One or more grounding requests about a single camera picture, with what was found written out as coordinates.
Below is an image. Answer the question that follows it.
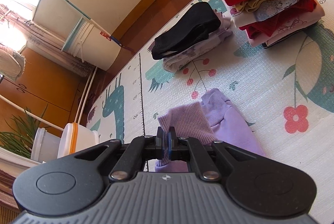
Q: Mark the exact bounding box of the green potted plant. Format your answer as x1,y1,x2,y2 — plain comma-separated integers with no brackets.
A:
1,107,50,159

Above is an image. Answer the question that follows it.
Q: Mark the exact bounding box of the white orange storage box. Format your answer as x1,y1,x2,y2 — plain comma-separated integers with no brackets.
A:
30,123,99,162

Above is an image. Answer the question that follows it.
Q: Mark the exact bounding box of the white floral folded garment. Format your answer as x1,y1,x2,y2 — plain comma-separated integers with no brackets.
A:
162,12,233,73

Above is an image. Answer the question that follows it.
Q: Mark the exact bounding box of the cartoon foam play mat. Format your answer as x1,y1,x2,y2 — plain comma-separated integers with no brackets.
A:
87,0,333,223

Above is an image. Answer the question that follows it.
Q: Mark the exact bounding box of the wooden wardrobe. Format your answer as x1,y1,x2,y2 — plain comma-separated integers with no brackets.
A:
1,48,83,128

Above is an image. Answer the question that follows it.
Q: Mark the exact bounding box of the purple sweatshirt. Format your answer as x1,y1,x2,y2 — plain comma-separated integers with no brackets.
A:
154,87,267,173

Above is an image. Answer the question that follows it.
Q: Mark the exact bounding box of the pink folded garment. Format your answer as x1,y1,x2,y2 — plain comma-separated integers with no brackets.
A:
248,0,325,47

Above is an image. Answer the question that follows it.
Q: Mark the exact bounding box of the white plastic bucket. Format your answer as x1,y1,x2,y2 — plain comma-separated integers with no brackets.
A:
62,17,121,71

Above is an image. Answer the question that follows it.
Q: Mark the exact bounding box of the black folded garment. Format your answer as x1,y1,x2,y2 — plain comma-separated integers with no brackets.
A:
151,2,221,60

